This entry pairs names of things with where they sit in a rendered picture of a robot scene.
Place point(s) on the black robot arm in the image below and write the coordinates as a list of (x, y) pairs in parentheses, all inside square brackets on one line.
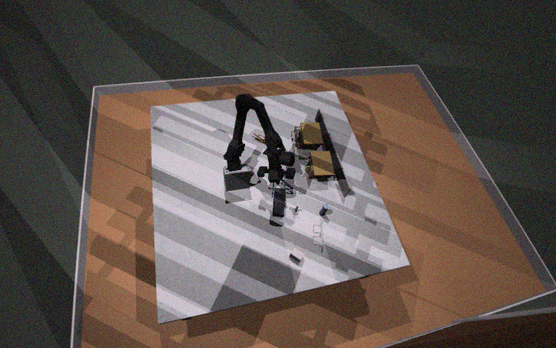
[(243, 102)]

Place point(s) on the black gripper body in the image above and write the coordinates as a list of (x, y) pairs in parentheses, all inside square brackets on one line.
[(289, 173)]

